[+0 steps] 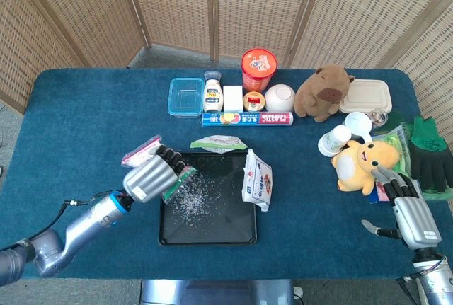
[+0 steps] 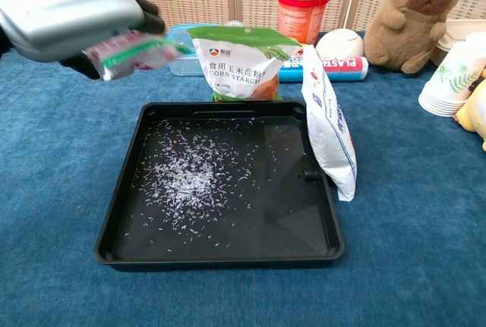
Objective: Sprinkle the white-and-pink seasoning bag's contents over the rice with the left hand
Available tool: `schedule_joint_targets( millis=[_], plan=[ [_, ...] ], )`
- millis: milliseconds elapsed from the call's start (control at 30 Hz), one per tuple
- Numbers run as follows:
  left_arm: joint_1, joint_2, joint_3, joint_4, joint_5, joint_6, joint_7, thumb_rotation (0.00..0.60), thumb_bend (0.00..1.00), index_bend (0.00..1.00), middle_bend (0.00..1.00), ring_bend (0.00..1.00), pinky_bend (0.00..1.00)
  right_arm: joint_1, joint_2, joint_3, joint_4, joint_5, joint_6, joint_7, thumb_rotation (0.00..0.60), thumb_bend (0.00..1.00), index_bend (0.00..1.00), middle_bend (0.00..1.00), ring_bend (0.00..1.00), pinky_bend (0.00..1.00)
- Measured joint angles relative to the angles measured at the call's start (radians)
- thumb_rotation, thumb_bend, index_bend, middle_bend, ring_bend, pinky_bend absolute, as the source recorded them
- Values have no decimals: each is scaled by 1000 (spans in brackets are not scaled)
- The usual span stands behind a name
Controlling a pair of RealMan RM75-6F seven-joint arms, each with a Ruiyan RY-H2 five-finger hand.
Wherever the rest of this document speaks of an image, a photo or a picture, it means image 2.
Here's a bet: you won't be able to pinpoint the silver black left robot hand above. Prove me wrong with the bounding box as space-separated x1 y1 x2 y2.
0 0 166 80

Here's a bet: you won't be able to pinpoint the stack of leaf-print paper cups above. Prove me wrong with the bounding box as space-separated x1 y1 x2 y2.
418 33 486 118

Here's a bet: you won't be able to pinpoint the green white corn starch bag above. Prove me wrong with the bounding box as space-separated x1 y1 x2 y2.
187 25 303 102

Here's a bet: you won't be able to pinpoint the clear container blue lid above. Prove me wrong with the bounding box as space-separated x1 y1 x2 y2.
165 24 220 77

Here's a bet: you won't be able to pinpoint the orange tub red rim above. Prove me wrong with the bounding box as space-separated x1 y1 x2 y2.
276 0 333 46

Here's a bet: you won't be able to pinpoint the black square plastic tray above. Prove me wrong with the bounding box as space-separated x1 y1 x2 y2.
93 100 346 266

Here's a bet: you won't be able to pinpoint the white round bowl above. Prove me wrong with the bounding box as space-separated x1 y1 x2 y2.
315 28 365 58

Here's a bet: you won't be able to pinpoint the blue white plastic wrap box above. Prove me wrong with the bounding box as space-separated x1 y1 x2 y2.
278 55 370 83

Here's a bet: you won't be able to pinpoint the white powder bag blue print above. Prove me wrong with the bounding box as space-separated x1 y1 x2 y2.
301 44 358 203

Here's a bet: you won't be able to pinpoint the yellow plush toy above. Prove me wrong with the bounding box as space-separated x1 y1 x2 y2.
454 68 486 152

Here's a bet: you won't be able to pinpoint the scattered rice grains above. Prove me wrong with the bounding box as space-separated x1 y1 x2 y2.
123 116 289 254

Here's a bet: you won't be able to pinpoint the blue tablecloth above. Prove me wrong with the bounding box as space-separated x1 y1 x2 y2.
0 30 486 327

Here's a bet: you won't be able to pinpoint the brown capybara plush toy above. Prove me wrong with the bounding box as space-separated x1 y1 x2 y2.
363 0 467 75

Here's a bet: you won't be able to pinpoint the stack of cream paper bowls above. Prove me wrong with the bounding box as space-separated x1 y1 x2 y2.
429 18 486 67

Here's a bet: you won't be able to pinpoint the pink label seasoning bag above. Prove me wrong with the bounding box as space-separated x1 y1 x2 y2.
80 29 195 83

